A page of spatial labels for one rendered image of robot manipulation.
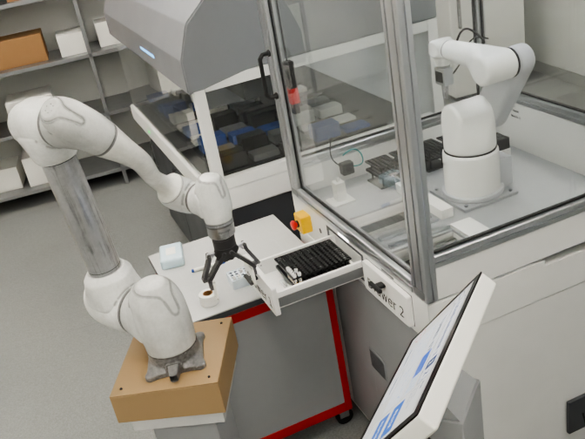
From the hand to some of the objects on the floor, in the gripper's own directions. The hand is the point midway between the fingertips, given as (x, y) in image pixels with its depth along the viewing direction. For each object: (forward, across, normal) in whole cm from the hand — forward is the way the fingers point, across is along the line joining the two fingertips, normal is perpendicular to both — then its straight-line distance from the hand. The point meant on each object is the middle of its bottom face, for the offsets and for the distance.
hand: (235, 287), depth 248 cm
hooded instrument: (+91, +77, +176) cm, 212 cm away
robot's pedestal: (+91, -27, -20) cm, 97 cm away
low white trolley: (+91, +11, +44) cm, 102 cm away
